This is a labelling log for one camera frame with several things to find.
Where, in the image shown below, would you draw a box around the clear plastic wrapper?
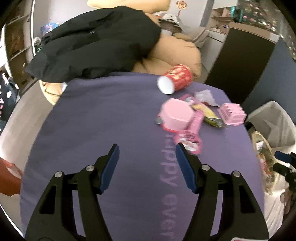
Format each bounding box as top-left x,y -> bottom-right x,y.
194,89 -> 220,107

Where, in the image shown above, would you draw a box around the red paper cup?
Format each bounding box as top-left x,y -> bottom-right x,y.
157,64 -> 193,95

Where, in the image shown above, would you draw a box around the paper trash bag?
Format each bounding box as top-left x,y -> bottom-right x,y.
251,131 -> 280,195

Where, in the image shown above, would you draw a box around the person right hand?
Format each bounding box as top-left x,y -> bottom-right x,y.
280,188 -> 294,215

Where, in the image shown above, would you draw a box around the red stool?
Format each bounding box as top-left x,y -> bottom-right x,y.
1,158 -> 23,197

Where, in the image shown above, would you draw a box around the pink slotted holder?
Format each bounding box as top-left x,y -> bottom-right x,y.
218,103 -> 246,126

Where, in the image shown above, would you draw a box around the blue partition panel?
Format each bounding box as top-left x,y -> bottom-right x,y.
242,38 -> 296,121

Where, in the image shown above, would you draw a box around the yellow snack packet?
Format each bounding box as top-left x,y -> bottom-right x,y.
192,103 -> 224,128

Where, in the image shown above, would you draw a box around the purple tablecloth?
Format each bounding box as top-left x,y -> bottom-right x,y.
19,71 -> 265,241

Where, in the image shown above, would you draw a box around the dark cabinet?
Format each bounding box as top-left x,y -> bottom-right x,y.
205,22 -> 279,104

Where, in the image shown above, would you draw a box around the pink hexagonal box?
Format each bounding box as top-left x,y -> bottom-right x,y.
158,98 -> 194,133

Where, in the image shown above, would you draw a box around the navy hello kitty bag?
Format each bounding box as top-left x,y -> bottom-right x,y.
0,71 -> 19,133

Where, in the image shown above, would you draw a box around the beige dining chair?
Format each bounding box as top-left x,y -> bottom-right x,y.
173,27 -> 210,48

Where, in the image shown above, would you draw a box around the tan sofa cushions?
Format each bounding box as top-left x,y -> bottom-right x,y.
87,1 -> 202,80

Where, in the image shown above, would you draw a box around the white shelf unit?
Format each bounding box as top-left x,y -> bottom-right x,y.
1,1 -> 37,95

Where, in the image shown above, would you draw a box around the dining table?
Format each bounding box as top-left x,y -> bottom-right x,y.
154,12 -> 190,34

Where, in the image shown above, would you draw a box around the black jacket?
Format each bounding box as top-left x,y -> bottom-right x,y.
25,6 -> 161,83

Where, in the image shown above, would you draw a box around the red hanging ornament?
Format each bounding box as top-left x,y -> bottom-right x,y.
176,0 -> 187,16

